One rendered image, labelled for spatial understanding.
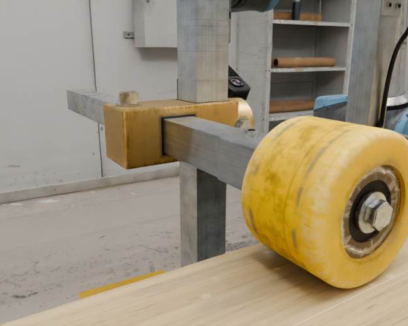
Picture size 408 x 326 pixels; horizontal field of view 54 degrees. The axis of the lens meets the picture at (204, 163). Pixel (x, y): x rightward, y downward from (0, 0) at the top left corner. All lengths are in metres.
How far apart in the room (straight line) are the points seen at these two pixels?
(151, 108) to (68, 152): 2.75
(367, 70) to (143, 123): 0.31
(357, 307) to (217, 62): 0.24
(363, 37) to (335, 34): 3.36
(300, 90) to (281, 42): 0.51
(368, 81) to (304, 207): 0.37
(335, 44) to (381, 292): 3.71
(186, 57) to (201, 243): 0.18
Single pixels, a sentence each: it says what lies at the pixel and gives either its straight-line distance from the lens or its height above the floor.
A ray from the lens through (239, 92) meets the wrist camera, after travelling 0.68.
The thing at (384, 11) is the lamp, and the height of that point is 1.06.
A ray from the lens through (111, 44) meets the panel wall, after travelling 3.08.
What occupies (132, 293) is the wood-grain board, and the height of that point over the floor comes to 0.90.
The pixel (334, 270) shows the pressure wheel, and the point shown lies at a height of 0.92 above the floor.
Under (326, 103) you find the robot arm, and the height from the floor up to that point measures 0.85.
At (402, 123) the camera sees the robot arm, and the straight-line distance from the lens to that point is 1.31.
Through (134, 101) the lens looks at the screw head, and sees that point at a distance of 0.35.
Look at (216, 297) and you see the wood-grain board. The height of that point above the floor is 0.90.
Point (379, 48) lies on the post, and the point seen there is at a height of 1.02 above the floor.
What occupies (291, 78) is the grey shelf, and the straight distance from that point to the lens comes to 3.90.
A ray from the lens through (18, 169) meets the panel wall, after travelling 3.06.
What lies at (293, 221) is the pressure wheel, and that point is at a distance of 0.19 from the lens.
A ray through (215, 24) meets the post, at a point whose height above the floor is 1.04.
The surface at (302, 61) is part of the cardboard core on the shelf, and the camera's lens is 3.44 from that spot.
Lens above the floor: 1.01
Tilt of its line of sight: 16 degrees down
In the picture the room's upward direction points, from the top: straight up
